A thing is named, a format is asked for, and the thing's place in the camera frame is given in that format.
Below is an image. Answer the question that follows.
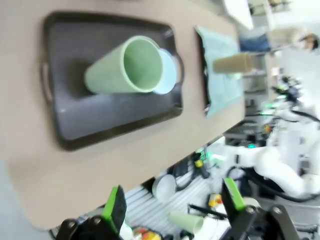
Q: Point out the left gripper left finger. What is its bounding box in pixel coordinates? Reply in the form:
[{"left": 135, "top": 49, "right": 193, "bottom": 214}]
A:
[{"left": 56, "top": 185, "right": 128, "bottom": 240}]

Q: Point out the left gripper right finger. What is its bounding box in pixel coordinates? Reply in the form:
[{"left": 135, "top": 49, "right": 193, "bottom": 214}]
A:
[{"left": 221, "top": 176, "right": 301, "bottom": 240}]

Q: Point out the teal cloth mat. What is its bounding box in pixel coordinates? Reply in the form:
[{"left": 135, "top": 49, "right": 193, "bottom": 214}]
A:
[{"left": 194, "top": 24, "right": 245, "bottom": 119}]

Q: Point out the tall light green cup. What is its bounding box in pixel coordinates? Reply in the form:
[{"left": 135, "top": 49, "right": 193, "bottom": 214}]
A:
[{"left": 83, "top": 35, "right": 164, "bottom": 95}]

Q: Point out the tall brown cup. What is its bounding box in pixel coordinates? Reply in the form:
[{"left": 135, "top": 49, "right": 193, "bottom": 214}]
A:
[{"left": 212, "top": 52, "right": 254, "bottom": 74}]

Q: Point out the light blue bowl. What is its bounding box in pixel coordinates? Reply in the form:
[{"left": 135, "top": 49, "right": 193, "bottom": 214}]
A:
[{"left": 152, "top": 47, "right": 177, "bottom": 95}]

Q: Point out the yellow red stop button box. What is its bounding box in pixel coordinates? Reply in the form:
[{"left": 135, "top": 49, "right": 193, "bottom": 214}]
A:
[{"left": 208, "top": 193, "right": 223, "bottom": 208}]

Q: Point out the black yellow handheld device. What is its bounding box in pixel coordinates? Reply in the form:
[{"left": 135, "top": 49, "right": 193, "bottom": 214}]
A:
[{"left": 193, "top": 152, "right": 210, "bottom": 180}]

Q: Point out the spare white bowl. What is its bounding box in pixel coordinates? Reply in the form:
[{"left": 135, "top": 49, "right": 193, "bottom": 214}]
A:
[{"left": 151, "top": 174, "right": 177, "bottom": 203}]

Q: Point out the spare light green cup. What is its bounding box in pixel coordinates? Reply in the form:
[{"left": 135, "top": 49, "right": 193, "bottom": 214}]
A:
[{"left": 167, "top": 210, "right": 205, "bottom": 235}]

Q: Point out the person in white hoodie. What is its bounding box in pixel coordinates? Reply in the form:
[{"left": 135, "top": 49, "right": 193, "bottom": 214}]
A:
[{"left": 222, "top": 0, "right": 255, "bottom": 30}]

